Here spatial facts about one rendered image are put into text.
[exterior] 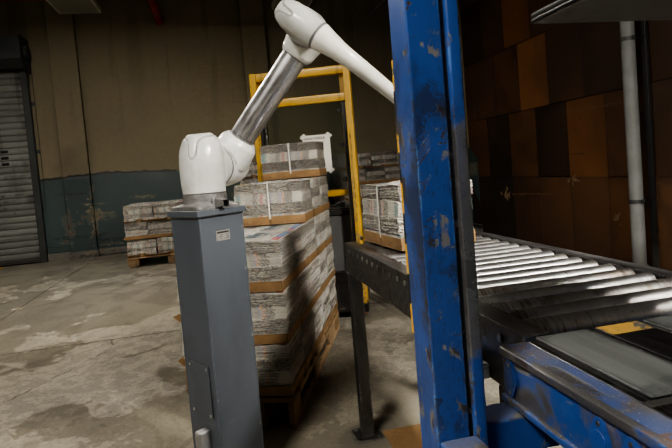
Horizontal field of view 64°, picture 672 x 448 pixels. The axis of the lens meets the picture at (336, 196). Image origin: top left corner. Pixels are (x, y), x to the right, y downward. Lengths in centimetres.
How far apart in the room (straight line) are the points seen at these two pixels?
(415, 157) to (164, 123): 873
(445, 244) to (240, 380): 140
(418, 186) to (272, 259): 160
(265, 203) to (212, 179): 98
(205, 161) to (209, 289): 44
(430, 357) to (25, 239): 919
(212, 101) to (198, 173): 751
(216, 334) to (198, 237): 35
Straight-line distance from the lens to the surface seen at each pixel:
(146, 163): 941
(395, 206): 185
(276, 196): 287
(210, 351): 199
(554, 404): 87
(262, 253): 233
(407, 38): 79
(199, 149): 195
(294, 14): 194
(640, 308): 120
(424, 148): 78
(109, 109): 956
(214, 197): 194
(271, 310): 238
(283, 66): 208
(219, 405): 205
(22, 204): 978
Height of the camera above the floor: 111
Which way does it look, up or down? 3 degrees down
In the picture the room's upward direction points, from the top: 5 degrees counter-clockwise
